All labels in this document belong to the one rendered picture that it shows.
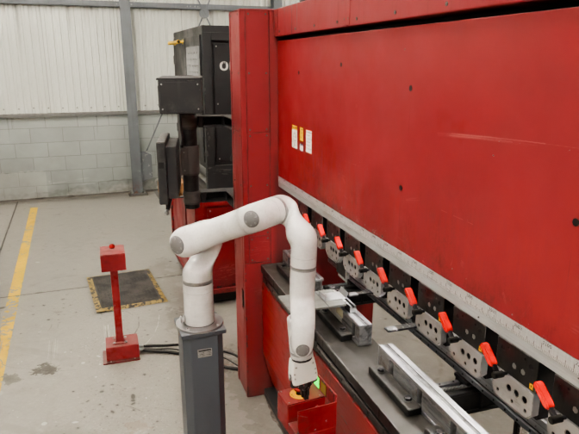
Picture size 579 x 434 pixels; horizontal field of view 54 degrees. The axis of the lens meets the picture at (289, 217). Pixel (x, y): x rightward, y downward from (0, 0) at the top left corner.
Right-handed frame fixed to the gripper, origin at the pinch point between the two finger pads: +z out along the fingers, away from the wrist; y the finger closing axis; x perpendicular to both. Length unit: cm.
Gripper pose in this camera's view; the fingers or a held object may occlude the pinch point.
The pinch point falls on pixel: (304, 393)
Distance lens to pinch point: 221.4
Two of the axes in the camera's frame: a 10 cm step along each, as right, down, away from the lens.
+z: 0.8, 9.5, 2.9
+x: 4.0, 2.4, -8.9
